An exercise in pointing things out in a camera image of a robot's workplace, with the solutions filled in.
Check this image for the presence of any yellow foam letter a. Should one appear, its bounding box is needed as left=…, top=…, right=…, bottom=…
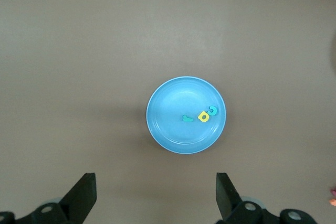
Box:
left=197, top=111, right=210, bottom=123

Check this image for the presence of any blue plate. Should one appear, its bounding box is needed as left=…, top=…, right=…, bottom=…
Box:
left=146, top=76, right=227, bottom=155

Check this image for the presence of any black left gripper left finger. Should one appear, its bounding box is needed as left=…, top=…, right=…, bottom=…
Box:
left=0, top=173, right=97, bottom=224

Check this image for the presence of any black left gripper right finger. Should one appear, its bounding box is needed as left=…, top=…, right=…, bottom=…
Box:
left=216, top=173, right=319, bottom=224

